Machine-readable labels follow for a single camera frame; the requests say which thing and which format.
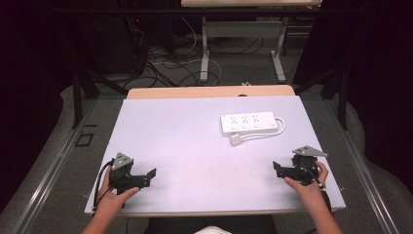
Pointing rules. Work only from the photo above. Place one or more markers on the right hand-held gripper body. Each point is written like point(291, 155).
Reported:
point(303, 169)

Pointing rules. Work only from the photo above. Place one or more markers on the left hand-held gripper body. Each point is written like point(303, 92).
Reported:
point(125, 177)

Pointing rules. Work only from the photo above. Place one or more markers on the person's right hand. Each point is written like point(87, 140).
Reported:
point(308, 193)

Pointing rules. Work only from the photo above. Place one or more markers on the person's left hand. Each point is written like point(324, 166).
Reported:
point(112, 201)

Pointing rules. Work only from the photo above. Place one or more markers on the white plug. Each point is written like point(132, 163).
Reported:
point(235, 139)

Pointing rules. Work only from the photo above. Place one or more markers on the white table cover board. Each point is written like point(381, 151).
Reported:
point(201, 162)

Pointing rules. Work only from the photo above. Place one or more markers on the white power strip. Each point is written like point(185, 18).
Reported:
point(248, 123)

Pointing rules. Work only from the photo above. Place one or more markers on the person's dark clothing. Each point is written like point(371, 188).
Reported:
point(211, 225)

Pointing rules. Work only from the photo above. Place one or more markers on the black metal stand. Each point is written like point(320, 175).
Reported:
point(342, 97)
point(77, 100)

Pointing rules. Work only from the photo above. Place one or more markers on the wooden table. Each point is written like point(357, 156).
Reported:
point(195, 92)

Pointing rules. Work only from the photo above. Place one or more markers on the white desk with metal legs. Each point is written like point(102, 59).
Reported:
point(207, 48)

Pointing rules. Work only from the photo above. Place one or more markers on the dark equipment cabinet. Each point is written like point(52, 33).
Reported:
point(107, 42)

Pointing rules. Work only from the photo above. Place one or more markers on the aluminium floor rail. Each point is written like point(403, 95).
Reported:
point(48, 177)
point(360, 175)

